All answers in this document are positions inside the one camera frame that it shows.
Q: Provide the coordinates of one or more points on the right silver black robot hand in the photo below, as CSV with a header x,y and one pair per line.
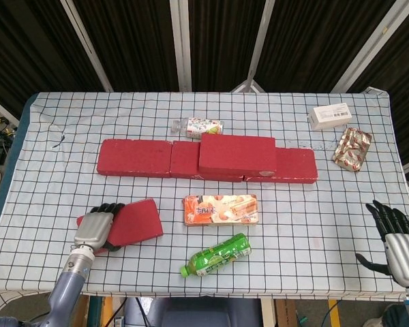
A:
x,y
404,252

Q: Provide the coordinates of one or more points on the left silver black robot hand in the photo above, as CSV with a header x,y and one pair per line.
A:
x,y
92,228

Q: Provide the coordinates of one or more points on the red brick with peeled patch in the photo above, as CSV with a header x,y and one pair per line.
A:
x,y
238,153

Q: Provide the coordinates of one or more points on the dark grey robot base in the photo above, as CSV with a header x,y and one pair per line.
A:
x,y
191,311

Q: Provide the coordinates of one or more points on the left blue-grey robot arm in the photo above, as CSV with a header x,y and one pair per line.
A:
x,y
68,282

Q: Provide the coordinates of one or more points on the gold foil snack packet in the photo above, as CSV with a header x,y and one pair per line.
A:
x,y
352,150

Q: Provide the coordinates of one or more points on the red brick with chipped face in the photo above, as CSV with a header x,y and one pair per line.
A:
x,y
184,160

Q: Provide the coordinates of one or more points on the white black checkered tablecloth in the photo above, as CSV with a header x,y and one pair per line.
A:
x,y
293,221

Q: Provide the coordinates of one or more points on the green tea plastic bottle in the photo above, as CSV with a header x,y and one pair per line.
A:
x,y
218,255

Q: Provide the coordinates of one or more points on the orange egg roll snack box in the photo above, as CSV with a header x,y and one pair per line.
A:
x,y
221,211

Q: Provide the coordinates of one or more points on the brown cardboard box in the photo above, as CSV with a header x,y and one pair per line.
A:
x,y
286,313

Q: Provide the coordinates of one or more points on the clear bottle with fruit label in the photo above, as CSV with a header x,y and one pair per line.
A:
x,y
201,126

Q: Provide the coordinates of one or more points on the small white cardboard box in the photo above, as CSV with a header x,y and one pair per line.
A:
x,y
330,116

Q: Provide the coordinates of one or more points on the white metal frame post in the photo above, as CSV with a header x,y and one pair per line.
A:
x,y
88,44
368,44
259,44
180,44

